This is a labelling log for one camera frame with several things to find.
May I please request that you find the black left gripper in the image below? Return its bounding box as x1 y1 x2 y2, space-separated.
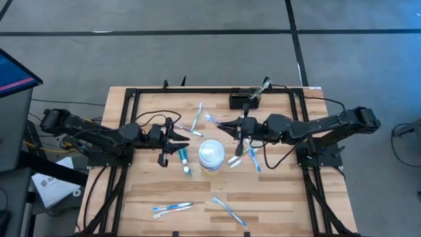
147 117 191 168

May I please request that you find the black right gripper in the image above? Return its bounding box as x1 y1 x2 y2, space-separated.
218 103 264 158

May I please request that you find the white blue toothbrush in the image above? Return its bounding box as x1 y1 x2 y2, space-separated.
190 101 204 133

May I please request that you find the Lysol disinfecting wipes canister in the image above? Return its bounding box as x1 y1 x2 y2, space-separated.
197 139 226 176

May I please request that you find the black mesh organizer caddy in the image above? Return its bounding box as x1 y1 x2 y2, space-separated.
228 87 263 111

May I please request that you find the wrapped white orange toothbrush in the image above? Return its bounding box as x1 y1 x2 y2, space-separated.
152 205 194 220

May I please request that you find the black floor beam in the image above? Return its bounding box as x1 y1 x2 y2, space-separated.
18 149 89 187

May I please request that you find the white paper booklet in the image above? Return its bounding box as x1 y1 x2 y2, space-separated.
31 157 82 209

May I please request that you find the grey cabinet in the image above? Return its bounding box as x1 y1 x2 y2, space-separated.
0 88 34 172

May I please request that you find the computer monitor blue screen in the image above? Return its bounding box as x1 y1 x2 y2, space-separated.
0 48 44 99

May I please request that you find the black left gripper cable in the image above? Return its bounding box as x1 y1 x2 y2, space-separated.
134 109 183 132

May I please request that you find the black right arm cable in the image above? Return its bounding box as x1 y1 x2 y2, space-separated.
261 138 312 171

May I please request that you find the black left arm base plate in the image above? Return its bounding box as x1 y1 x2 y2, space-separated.
86 140 135 168

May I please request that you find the black frame-mounted cable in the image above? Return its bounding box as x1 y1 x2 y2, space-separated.
271 84 347 115

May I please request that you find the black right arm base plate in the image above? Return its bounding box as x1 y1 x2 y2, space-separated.
294 140 343 168

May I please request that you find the thin black floor cable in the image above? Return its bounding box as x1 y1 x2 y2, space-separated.
31 97 107 107

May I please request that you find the yellow floor cable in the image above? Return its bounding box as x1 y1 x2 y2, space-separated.
22 140 82 154

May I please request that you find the looped black floor cable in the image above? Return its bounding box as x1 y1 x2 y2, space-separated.
390 123 421 169

